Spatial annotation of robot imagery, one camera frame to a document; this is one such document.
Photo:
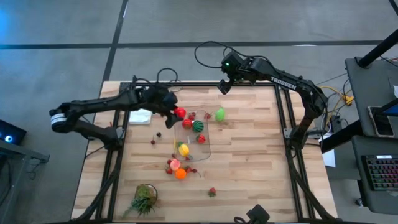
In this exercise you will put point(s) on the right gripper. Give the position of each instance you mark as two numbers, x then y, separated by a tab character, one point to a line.
247	73

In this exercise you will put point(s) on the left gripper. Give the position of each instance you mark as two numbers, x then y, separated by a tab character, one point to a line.
154	102

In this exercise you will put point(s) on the green striped toy watermelon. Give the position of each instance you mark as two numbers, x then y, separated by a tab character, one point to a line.
198	126

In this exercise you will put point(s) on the light green toy pear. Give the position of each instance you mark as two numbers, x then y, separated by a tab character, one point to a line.
220	115

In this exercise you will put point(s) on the yellow toy bell pepper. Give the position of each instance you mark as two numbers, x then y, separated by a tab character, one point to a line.
183	150

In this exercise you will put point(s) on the red fruit with green cap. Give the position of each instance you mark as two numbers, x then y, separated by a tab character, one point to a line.
201	139

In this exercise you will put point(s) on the clear plastic tupperware container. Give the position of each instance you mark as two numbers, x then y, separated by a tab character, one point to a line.
199	152

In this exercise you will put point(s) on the pink toy peach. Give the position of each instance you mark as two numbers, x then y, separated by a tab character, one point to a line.
175	165

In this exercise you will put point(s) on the orange toy fruit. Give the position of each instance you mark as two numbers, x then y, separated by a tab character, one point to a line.
180	174

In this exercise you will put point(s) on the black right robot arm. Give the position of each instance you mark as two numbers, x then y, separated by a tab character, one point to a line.
286	82

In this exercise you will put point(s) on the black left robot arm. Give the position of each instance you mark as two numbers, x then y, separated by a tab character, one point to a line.
93	104

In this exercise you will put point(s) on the white folded paper towel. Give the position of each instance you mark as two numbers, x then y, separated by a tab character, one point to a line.
140	117

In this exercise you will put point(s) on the black table clamp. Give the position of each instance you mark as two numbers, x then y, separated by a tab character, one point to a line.
134	79

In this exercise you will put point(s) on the potted artificial succulent plant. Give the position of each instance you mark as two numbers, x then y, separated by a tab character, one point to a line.
143	194

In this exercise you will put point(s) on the white paper sheet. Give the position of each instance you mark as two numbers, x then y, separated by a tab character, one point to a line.
329	157

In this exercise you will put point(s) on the black desk with pole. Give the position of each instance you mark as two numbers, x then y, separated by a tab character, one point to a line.
360	93

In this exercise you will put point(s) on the dark desk with keyboard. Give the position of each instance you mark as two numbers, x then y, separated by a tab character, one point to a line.
357	161

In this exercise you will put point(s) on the gray desk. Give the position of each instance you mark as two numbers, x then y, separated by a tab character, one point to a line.
21	151

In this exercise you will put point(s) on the black pole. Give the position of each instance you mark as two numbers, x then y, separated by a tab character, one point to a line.
377	49

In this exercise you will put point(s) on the black device with blue light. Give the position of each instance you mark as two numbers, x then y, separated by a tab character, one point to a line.
14	132

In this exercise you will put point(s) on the black tablet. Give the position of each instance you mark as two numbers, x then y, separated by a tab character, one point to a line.
380	123

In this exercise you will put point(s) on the blue lit screen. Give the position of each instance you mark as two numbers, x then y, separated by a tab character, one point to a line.
392	109

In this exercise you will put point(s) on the backlit computer keyboard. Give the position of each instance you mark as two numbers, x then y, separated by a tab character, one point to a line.
382	172

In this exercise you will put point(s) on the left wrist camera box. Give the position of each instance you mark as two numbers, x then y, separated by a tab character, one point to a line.
170	98

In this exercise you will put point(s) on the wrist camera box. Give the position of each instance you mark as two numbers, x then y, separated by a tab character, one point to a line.
230	63
170	98

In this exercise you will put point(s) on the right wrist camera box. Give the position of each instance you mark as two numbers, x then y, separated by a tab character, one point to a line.
230	63

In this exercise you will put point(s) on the black aluminium frame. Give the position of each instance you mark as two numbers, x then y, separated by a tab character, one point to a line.
199	84

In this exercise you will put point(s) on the black table-level camera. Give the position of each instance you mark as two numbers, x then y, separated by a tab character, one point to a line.
258	214

